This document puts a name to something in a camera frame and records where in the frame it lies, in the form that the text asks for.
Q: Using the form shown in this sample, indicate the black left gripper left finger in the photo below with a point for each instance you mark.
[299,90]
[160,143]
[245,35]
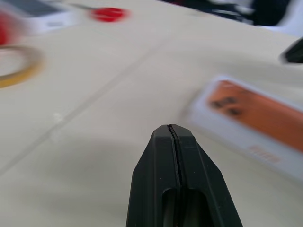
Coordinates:
[154,177]

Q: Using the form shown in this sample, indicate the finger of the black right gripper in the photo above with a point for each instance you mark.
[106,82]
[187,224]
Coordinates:
[296,52]

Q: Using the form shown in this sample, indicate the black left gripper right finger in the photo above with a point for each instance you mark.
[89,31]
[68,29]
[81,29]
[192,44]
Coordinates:
[201,179]

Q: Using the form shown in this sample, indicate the white box purple phone print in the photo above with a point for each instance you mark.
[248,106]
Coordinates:
[47,14]

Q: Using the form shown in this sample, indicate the yellow tape roll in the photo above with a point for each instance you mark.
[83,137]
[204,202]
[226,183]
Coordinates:
[35,66]

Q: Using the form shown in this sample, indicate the red tape roll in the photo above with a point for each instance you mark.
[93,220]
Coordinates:
[2,30]

